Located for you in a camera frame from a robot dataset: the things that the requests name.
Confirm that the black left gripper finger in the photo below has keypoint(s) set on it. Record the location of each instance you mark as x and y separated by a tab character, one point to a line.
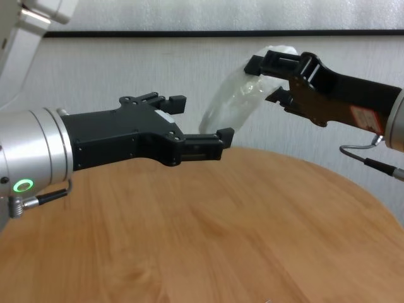
172	104
205	146

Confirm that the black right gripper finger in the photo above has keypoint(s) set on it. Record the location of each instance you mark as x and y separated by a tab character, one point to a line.
277	98
277	64

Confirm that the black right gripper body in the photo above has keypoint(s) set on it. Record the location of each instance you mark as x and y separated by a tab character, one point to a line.
344	98

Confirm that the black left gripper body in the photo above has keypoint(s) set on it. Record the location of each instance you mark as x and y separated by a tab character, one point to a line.
120	135

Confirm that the white plastic-wrapped sandbag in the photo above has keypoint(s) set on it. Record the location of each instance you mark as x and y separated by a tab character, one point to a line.
230	101

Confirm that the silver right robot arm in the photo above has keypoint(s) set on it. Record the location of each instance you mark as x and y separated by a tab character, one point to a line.
396	123

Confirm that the black wall rail strip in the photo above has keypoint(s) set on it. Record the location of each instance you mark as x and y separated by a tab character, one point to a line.
202	33

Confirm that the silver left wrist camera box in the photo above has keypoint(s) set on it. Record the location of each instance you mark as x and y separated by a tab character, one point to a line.
19	47

